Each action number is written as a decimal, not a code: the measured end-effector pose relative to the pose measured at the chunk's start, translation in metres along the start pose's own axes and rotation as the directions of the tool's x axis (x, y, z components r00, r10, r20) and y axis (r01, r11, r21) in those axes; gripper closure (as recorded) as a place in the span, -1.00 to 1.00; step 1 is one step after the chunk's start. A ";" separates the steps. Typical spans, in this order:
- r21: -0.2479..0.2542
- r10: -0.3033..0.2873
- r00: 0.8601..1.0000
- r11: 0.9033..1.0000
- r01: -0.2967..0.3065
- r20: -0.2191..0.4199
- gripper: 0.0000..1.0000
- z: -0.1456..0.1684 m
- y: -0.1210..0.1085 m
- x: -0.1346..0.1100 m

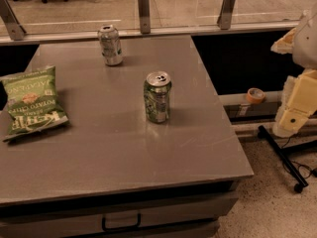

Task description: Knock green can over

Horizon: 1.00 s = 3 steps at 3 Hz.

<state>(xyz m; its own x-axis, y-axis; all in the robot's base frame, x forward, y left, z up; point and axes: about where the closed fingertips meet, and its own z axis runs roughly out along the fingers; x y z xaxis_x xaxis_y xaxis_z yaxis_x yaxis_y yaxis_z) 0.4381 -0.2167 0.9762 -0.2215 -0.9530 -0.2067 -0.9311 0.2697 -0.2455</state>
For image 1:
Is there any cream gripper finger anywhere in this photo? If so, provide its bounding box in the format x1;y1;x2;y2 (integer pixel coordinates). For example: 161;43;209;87
272;69;317;138
270;28;296;55

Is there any green soda can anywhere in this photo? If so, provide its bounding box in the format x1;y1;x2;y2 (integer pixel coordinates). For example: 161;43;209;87
144;70;171;123

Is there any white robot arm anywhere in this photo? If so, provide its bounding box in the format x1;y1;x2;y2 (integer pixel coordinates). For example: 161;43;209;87
270;4;317;138

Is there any silver soda can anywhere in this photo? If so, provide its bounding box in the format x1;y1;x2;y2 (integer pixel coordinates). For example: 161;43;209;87
98;25;123;66

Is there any orange tape roll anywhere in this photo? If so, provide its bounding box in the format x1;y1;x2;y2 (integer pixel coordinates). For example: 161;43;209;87
246;87;265;104

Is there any black wheeled stand base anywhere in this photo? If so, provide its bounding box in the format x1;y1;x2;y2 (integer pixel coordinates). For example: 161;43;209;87
258;125;317;193

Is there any grey cabinet drawer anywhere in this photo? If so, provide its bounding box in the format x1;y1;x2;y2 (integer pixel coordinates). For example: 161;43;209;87
0;191;238;238

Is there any glass barrier panel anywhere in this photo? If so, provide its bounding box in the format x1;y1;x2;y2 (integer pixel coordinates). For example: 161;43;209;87
7;0;317;35

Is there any green potato chips bag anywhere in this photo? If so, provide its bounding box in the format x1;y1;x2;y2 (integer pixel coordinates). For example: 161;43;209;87
1;66;68;142

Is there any black cable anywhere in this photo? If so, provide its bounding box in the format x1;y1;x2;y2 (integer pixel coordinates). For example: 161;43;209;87
280;134;317;180

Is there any right metal glass bracket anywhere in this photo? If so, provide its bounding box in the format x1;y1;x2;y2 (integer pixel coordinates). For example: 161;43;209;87
217;0;236;30

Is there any metal glass bracket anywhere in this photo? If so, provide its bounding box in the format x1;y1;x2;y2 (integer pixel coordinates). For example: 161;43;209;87
217;0;236;30
0;0;26;41
138;0;151;34

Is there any middle metal glass bracket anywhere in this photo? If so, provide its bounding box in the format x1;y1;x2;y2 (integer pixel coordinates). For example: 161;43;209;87
138;0;151;34

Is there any black drawer handle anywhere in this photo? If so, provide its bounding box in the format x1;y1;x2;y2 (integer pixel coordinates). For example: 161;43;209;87
101;213;142;233

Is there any left metal glass bracket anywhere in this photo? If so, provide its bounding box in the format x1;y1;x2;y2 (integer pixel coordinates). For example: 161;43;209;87
0;0;26;41

